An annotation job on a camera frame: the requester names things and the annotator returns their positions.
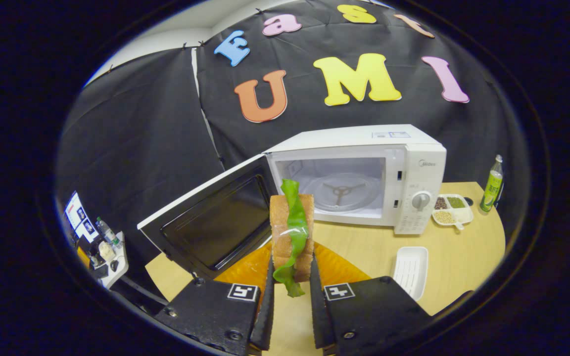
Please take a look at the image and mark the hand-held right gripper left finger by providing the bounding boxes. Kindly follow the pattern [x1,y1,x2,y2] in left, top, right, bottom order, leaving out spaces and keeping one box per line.
[154,241,276,356]

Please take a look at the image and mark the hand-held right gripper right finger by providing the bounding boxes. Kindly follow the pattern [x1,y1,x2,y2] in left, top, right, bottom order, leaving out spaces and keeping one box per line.
[310,242,434,356]

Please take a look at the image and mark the lettuce sandwich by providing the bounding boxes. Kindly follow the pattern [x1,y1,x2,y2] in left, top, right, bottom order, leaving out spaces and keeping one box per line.
[269,179,315,298]

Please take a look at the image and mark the white microwave oven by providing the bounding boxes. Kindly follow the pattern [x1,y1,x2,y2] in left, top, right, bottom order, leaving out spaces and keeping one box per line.
[138,125,447,280]

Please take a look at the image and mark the white rectangular tray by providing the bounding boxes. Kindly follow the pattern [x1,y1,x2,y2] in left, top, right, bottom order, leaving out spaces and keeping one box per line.
[393,246,429,301]

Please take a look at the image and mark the white side table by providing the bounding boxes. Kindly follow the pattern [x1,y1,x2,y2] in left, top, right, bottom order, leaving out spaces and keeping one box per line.
[75,230,130,290]

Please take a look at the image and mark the clear plastic bottle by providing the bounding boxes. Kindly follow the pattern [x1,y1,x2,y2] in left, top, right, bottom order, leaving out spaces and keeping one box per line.
[96,217,121,249]

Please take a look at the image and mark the white divided snack dish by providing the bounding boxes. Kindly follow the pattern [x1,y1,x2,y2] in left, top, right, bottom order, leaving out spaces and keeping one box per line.
[432,194,475,230]

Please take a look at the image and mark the green drink bottle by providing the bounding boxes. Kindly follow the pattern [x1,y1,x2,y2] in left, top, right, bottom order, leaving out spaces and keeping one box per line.
[479,155,504,213]

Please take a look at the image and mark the black backdrop cloth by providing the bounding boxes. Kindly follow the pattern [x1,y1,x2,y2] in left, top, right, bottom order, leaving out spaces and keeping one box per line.
[56,0,530,297]

